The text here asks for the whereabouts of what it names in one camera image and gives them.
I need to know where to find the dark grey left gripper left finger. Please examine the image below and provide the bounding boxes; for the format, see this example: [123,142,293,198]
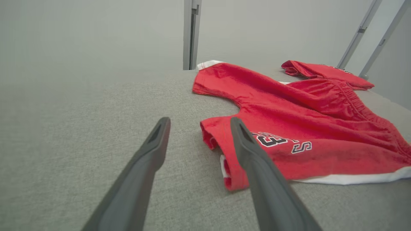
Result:
[82,117,171,231]

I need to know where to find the grey slanted partition post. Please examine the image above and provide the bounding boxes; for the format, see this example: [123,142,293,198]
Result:
[359,0,411,80]
[336,0,383,70]

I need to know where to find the red basketball jersey top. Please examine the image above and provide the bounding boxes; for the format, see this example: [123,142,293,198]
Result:
[281,60,375,91]

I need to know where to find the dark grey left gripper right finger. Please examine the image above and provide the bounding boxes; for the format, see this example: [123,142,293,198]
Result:
[230,117,323,231]

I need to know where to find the red basketball shorts white trim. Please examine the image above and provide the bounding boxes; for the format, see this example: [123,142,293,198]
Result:
[192,60,411,192]

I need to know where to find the grey partition joint post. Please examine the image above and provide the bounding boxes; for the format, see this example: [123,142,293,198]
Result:
[183,0,203,71]

